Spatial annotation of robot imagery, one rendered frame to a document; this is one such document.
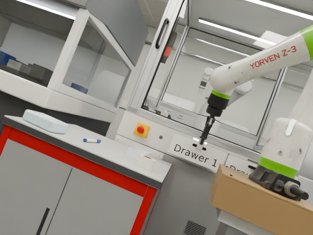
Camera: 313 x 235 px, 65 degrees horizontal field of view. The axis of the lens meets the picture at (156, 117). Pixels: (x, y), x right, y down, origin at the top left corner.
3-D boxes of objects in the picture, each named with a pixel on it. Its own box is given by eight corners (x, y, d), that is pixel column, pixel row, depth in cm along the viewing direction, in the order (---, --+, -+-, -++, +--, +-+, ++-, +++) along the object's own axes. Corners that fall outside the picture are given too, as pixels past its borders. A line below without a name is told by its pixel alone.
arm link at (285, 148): (296, 178, 91) (315, 130, 91) (295, 179, 78) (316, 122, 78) (261, 164, 98) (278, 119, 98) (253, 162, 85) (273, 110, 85)
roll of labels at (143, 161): (132, 162, 95) (136, 152, 96) (147, 166, 99) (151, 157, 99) (139, 168, 89) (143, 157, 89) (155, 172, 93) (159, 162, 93)
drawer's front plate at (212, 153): (219, 172, 128) (227, 153, 129) (167, 152, 132) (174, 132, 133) (219, 172, 130) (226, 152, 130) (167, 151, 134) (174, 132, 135)
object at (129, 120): (289, 203, 132) (298, 177, 132) (116, 133, 146) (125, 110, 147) (246, 176, 226) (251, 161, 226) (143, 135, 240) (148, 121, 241)
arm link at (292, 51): (307, 61, 95) (296, 34, 95) (312, 59, 85) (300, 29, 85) (217, 95, 111) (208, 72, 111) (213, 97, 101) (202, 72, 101)
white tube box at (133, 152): (143, 162, 104) (146, 154, 105) (125, 155, 106) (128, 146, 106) (148, 160, 117) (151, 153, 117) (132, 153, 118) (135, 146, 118)
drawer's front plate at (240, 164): (274, 194, 131) (282, 174, 132) (221, 172, 135) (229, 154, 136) (273, 193, 133) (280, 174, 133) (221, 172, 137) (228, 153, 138)
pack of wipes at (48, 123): (66, 134, 98) (70, 124, 99) (49, 132, 90) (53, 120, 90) (39, 122, 104) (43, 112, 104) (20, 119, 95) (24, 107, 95)
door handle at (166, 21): (157, 46, 143) (169, 16, 143) (153, 44, 143) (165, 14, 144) (158, 49, 147) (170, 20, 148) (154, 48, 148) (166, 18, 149)
